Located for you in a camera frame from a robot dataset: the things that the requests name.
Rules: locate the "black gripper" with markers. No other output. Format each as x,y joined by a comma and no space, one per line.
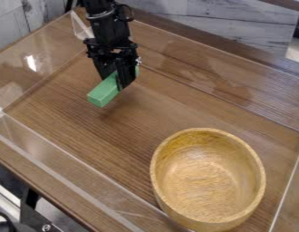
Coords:
111,47

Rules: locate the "green rectangular block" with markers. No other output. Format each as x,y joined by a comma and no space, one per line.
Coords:
110,87

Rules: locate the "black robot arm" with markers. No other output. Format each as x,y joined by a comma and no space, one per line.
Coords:
106,8

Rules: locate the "brown wooden bowl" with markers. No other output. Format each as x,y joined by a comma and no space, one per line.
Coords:
209,179

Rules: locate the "clear acrylic tray walls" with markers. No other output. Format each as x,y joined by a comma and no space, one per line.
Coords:
85,155

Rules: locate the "clear acrylic corner bracket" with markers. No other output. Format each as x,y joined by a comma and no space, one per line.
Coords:
82,30

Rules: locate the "black table leg bracket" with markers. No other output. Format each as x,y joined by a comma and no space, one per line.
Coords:
30,216

